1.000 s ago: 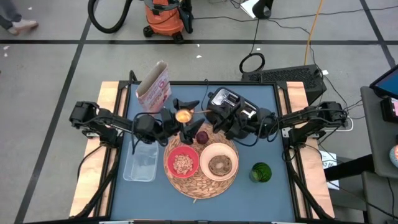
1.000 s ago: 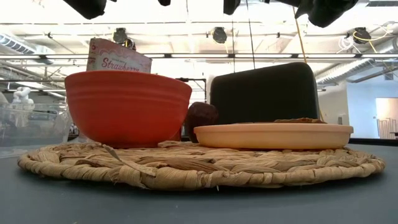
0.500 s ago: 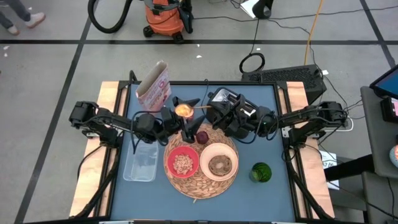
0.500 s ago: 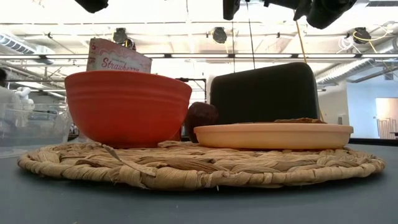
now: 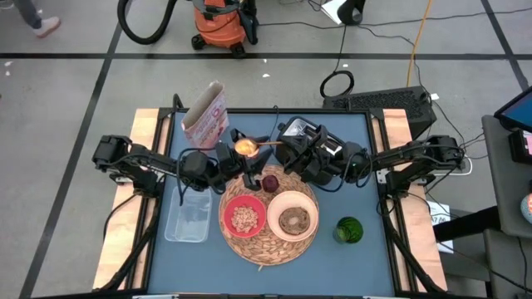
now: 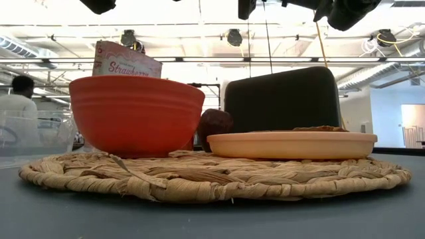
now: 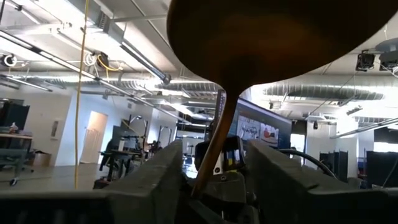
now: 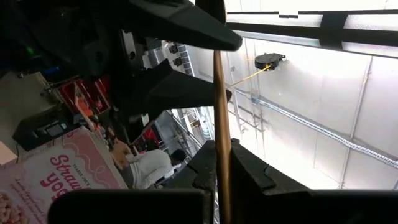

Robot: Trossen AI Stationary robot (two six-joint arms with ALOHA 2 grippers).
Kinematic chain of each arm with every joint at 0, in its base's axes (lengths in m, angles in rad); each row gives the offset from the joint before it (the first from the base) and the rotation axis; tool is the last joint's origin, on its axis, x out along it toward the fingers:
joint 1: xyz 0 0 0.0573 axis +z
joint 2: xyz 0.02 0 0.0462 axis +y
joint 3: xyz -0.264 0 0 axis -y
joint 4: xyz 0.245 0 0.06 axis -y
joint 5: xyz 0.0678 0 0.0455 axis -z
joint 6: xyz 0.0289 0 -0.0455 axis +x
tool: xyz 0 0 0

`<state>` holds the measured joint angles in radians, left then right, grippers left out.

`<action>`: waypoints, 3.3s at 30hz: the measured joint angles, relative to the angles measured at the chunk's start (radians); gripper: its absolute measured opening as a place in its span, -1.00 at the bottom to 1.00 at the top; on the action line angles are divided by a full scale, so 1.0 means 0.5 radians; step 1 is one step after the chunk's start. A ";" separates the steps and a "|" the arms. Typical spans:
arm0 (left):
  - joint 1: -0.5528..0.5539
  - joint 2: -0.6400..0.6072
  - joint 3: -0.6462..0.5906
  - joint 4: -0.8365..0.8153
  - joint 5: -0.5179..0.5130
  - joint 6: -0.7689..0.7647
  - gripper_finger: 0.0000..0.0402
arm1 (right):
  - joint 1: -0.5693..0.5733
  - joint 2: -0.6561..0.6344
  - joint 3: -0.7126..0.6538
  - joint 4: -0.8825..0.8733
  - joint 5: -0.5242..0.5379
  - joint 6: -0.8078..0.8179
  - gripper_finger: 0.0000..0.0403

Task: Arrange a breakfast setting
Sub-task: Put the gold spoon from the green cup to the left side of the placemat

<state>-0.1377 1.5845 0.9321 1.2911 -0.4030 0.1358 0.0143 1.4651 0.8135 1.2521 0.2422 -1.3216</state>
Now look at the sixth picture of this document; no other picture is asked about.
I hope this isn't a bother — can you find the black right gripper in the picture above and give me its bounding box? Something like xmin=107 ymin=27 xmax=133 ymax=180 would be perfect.
xmin=238 ymin=0 xmax=333 ymax=23

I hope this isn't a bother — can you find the pink strawberry yogurt cereal box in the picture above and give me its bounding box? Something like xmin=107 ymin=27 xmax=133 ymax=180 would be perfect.
xmin=92 ymin=40 xmax=164 ymax=80

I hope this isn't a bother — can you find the dark red apple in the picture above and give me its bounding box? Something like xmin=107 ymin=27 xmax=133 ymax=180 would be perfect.
xmin=197 ymin=108 xmax=234 ymax=154

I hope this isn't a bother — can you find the brown bread slice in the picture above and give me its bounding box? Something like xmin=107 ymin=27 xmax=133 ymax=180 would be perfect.
xmin=291 ymin=125 xmax=350 ymax=133

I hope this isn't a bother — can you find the black chrome two-slot toaster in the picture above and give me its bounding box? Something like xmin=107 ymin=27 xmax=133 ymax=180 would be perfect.
xmin=222 ymin=66 xmax=344 ymax=135

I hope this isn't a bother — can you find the coral red bowl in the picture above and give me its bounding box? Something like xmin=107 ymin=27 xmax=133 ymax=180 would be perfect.
xmin=68 ymin=74 xmax=207 ymax=160

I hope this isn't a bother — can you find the person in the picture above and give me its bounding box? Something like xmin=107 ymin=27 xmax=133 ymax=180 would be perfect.
xmin=0 ymin=75 xmax=40 ymax=147

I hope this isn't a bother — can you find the clear plastic container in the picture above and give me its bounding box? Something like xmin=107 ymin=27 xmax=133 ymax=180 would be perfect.
xmin=0 ymin=109 xmax=79 ymax=167

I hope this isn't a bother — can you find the round woven straw placemat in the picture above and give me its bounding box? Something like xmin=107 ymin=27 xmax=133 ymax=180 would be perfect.
xmin=18 ymin=149 xmax=413 ymax=204

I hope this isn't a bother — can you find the black ceiling cord reel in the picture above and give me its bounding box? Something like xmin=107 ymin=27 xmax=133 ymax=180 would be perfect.
xmin=120 ymin=29 xmax=146 ymax=54
xmin=376 ymin=29 xmax=396 ymax=48
xmin=226 ymin=29 xmax=244 ymax=48

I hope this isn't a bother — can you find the black hanging cable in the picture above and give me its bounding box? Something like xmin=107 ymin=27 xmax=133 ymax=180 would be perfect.
xmin=262 ymin=0 xmax=274 ymax=75

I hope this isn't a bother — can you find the yellow hanging cable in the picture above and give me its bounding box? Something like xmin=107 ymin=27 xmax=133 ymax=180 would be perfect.
xmin=314 ymin=20 xmax=346 ymax=132

